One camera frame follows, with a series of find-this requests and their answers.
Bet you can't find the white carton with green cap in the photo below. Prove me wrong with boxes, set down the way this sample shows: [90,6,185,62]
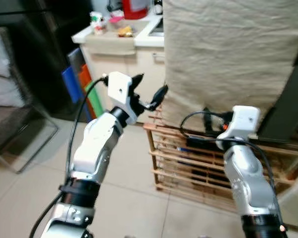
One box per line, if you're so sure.
[90,11,106,35]

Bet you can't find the beige kitchen cabinet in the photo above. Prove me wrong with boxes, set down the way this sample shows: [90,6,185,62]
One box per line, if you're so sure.
[81,46,165,124]

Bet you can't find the white kitchen counter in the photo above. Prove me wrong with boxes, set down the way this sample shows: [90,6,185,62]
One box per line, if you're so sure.
[71,14,164,49]

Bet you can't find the beige counter cloth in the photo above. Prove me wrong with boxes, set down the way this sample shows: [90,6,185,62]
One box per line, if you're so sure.
[84,31,136,56]

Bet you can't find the green cutting board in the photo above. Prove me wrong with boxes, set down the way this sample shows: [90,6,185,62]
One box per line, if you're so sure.
[85,79,106,119]

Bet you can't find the yellow snack bag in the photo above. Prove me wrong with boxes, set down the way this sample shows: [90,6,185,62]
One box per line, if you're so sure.
[117,26,135,38]

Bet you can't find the wooden slatted rack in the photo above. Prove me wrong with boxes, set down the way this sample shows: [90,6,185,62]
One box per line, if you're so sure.
[143,107,298,215]

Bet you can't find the jar with pink lid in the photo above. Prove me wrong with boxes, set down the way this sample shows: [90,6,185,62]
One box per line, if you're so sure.
[108,15,125,33]

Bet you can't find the large beige cloth cover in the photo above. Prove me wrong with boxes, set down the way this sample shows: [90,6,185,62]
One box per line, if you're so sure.
[160,0,298,130]

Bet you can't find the blue cutting board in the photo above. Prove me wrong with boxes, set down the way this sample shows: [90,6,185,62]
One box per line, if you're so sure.
[61,66,85,119]

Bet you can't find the red kitchen appliance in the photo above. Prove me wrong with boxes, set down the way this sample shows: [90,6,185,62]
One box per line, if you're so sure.
[121,0,149,20]

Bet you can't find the dark glass bottle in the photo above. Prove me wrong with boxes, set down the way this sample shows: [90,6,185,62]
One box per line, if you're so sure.
[153,0,163,15]

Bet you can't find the tall dark refrigerator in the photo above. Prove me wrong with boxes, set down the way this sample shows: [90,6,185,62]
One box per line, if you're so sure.
[0,0,93,119]

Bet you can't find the glass side table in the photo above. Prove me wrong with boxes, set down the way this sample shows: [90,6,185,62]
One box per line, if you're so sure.
[0,105,59,174]

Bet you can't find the grey seat cushion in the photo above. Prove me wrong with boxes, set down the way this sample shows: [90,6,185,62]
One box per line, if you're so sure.
[0,27,27,107]

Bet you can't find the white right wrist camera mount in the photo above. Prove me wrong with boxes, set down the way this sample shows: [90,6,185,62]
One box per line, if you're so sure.
[217,106,261,150]

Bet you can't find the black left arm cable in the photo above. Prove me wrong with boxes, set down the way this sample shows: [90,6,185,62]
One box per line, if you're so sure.
[29,74,109,238]

